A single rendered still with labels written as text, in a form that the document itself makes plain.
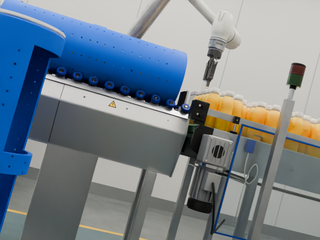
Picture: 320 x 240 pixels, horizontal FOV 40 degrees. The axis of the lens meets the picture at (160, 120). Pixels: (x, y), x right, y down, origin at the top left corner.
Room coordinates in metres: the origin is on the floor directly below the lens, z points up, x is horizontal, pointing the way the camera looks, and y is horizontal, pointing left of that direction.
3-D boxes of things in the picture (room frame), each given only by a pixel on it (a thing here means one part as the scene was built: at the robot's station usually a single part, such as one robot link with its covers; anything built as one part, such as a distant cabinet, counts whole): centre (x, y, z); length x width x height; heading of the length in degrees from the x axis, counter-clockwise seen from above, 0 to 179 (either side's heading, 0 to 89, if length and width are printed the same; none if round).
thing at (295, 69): (1.90, -0.52, 1.23); 0.06 x 0.06 x 0.04
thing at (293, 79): (1.90, -0.52, 1.18); 0.06 x 0.06 x 0.05
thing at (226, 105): (2.07, -0.29, 0.99); 0.07 x 0.07 x 0.19
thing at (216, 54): (2.30, -0.18, 1.27); 0.08 x 0.07 x 0.09; 10
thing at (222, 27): (2.31, -0.19, 1.45); 0.13 x 0.11 x 0.16; 151
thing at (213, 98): (2.09, -0.22, 0.99); 0.07 x 0.07 x 0.19
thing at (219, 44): (2.30, -0.18, 1.34); 0.09 x 0.09 x 0.06
